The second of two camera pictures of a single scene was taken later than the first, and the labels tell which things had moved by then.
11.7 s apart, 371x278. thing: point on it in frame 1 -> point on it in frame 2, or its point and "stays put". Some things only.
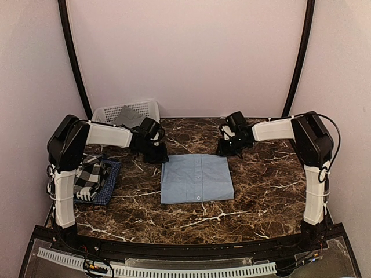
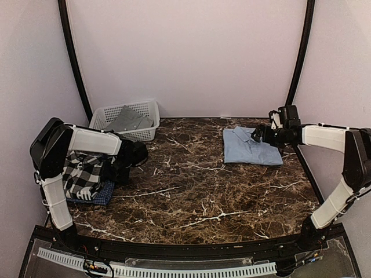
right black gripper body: [232, 148] -> [277, 139]
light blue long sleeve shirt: [195, 178] -> [239, 146]
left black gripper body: [152, 154] -> [120, 173]
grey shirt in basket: [128, 117] stays put
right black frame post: [310, 10] stays put
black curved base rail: [314, 239] stays put
